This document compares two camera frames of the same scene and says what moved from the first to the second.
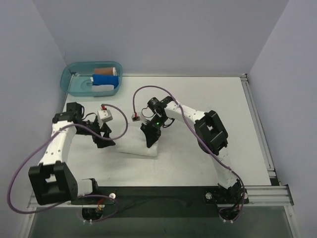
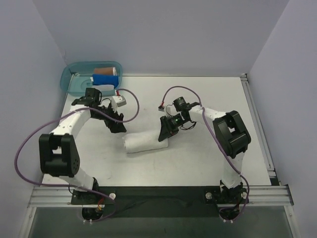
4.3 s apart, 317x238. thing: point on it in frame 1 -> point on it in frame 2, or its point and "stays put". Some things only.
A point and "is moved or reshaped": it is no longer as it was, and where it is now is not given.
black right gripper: (150, 130) -> (167, 126)
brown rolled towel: (111, 71) stays put
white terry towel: (133, 140) is moved or reshaped
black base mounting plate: (163, 202) stays put
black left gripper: (99, 136) -> (112, 120)
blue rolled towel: (103, 79) stays put
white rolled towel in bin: (102, 87) stays put
